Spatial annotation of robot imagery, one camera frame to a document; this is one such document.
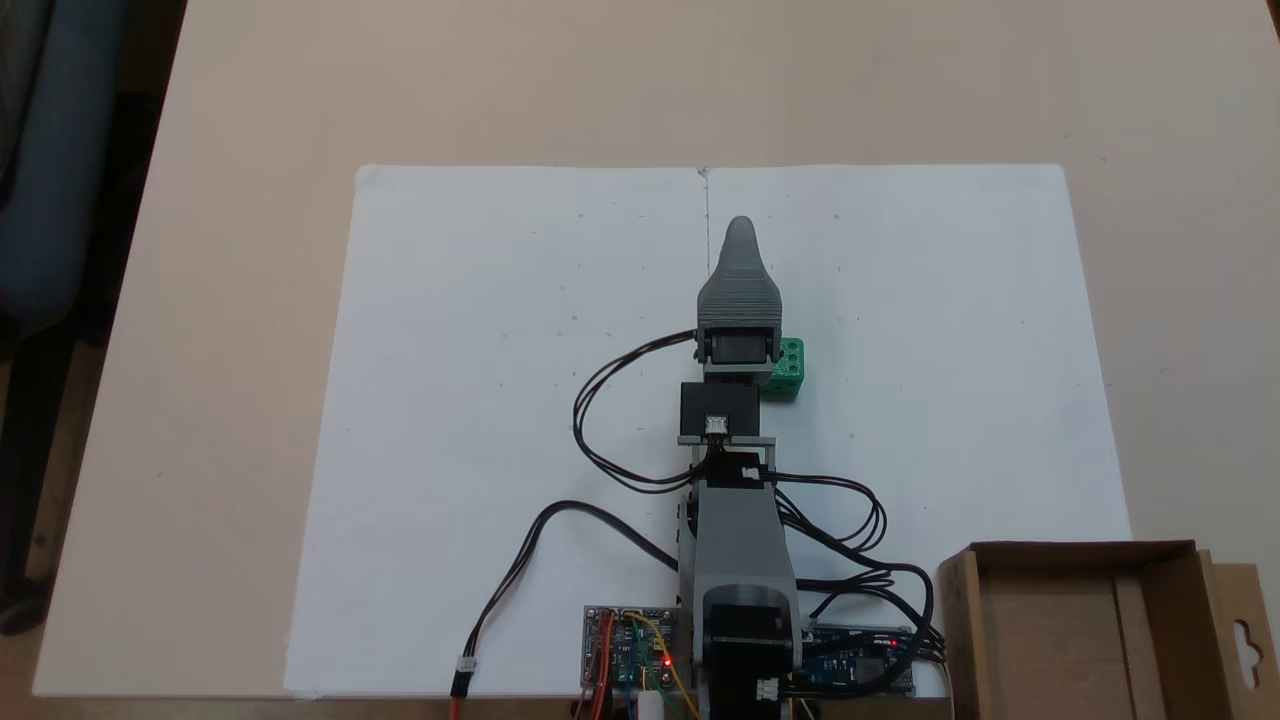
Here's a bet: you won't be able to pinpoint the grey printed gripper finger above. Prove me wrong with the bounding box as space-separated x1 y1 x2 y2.
697 215 783 329

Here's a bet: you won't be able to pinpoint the green die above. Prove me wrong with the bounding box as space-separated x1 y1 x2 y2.
760 338 806 401

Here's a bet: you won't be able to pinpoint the white paper sheet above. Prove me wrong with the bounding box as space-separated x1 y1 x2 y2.
283 163 711 701
703 163 1136 701

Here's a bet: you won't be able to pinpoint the grey motor driver circuit board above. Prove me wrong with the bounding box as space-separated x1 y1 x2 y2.
582 604 683 693

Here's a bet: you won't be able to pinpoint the blue power circuit board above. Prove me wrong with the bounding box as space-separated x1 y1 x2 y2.
795 622 918 698

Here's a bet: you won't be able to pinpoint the brown cardboard box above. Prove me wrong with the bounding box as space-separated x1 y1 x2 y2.
938 540 1280 720

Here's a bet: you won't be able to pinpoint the black power cable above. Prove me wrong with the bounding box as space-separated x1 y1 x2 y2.
448 499 683 720

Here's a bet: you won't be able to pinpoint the yellow jumper wire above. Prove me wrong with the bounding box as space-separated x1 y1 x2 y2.
625 612 701 720

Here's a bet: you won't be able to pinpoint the orange wires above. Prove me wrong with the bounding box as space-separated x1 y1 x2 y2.
588 612 615 720

